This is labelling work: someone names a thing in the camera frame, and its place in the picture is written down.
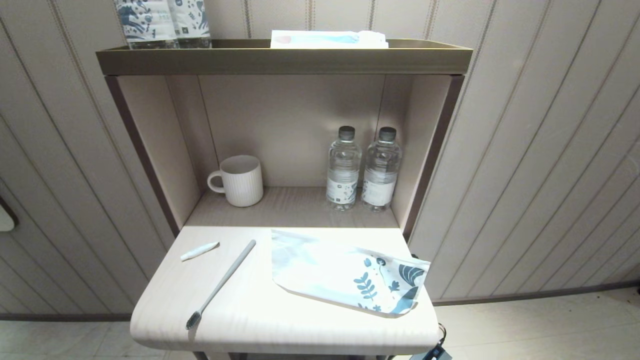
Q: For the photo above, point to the white blue floral pouch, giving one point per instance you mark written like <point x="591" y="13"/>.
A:
<point x="325" y="270"/>

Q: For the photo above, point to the small white toothpaste tube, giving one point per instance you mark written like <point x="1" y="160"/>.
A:
<point x="199" y="251"/>

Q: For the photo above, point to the grey toothbrush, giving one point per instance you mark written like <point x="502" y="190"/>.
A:
<point x="222" y="283"/>

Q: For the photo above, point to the clear water bottle grey cap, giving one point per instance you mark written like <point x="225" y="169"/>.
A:
<point x="381" y="170"/>
<point x="343" y="170"/>

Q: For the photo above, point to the beige wooden shelf unit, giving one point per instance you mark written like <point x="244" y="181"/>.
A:
<point x="300" y="125"/>

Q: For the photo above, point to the white ribbed mug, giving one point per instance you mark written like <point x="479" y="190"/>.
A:
<point x="242" y="182"/>

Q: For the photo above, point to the white blue flat packet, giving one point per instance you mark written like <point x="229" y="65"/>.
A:
<point x="325" y="39"/>

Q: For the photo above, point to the black blue-edged device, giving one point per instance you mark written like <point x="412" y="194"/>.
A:
<point x="432" y="354"/>

